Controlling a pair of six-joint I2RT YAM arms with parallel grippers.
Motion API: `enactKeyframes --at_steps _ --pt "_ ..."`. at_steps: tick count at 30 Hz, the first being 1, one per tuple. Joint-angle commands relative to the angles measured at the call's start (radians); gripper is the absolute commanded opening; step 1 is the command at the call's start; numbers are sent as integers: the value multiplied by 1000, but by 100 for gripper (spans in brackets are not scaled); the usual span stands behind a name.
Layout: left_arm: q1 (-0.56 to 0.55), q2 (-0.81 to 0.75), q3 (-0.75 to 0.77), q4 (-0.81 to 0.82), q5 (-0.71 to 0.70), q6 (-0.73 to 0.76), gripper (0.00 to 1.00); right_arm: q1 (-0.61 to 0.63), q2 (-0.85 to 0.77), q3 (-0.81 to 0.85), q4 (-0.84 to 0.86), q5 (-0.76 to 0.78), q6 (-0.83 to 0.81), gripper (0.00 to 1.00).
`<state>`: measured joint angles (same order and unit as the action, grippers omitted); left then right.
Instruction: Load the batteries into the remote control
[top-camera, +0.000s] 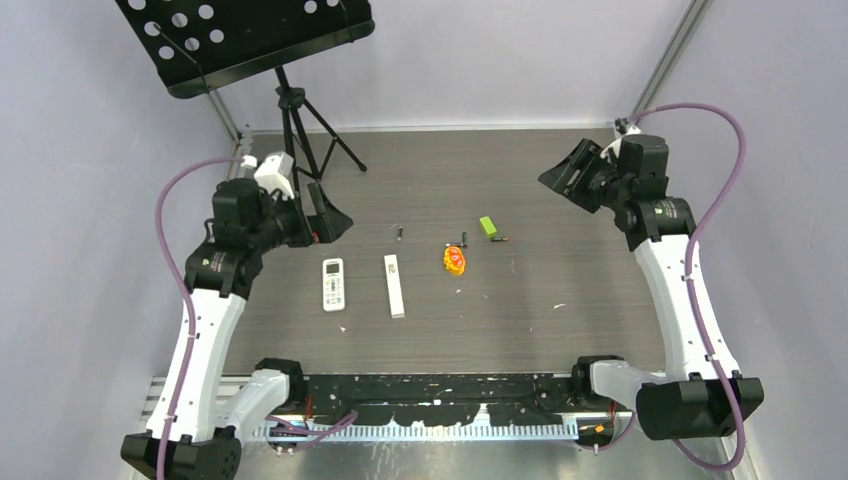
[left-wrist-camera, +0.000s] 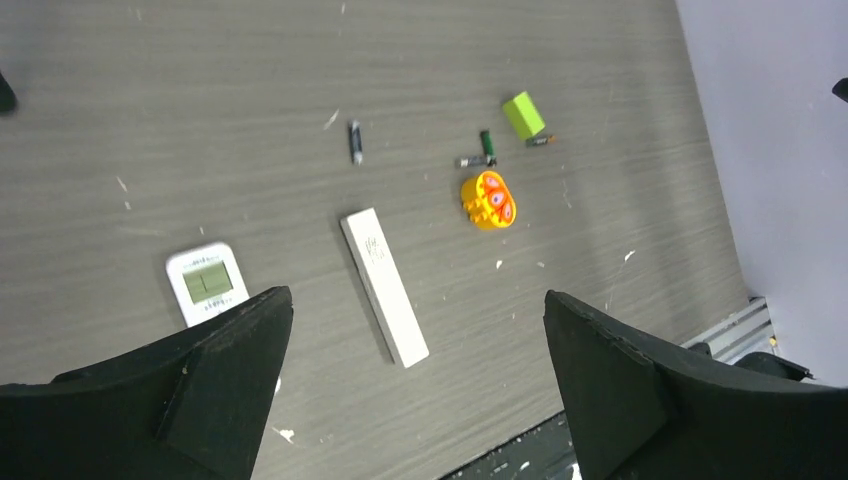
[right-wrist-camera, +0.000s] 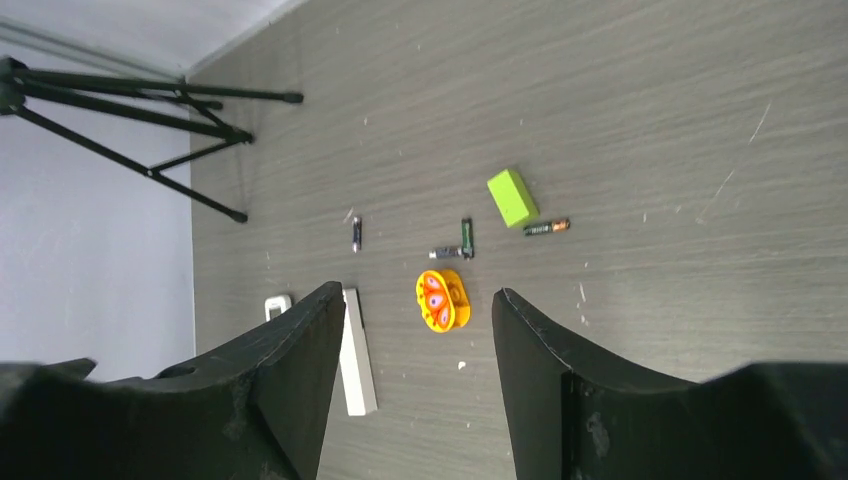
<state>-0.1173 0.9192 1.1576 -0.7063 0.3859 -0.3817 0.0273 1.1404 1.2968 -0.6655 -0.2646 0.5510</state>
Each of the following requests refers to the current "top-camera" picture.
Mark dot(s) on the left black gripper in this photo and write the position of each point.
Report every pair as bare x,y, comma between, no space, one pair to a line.
328,221

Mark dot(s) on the orange yellow toy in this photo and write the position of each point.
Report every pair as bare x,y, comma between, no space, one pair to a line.
454,261

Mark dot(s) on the green rectangular block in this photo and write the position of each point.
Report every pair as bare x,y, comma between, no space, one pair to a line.
488,227

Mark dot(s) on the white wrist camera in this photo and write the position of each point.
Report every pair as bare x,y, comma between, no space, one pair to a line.
624,127
274,175

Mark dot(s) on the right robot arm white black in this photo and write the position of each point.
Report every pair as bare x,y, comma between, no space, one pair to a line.
692,396

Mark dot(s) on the white air conditioner remote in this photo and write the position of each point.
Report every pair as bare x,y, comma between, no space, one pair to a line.
333,287

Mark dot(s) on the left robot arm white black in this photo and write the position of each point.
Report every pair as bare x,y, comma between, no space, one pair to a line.
189,434

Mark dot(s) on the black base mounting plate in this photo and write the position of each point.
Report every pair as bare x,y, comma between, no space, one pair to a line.
441,400

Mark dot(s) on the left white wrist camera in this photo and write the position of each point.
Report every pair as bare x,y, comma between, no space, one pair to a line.
274,175

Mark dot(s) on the long white remote control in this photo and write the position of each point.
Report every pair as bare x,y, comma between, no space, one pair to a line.
394,288

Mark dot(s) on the black music stand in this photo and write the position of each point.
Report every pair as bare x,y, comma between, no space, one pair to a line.
201,46

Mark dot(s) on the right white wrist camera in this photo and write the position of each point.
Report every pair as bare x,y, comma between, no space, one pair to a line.
624,127

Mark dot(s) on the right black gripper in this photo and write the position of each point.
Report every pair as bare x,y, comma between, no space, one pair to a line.
585,157

